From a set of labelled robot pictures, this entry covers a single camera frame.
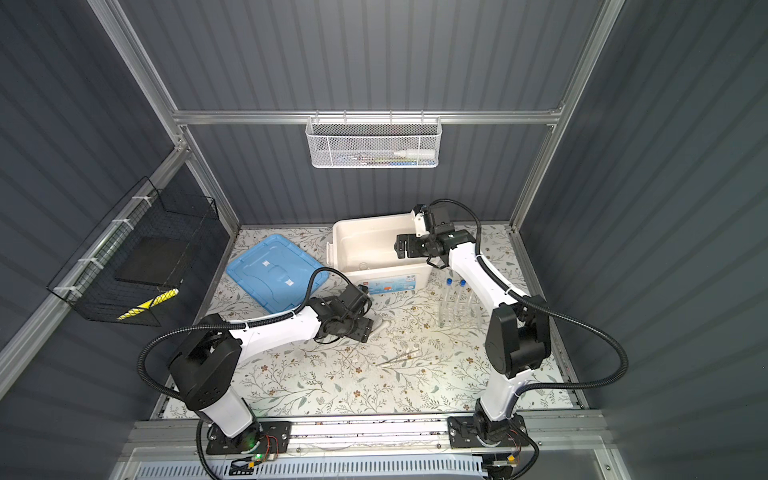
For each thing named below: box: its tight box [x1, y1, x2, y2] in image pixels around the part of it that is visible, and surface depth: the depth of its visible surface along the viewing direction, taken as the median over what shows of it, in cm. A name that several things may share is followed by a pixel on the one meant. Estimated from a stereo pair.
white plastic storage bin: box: [326, 211, 434, 295], surface depth 101 cm
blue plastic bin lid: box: [226, 234, 330, 314], surface depth 110 cm
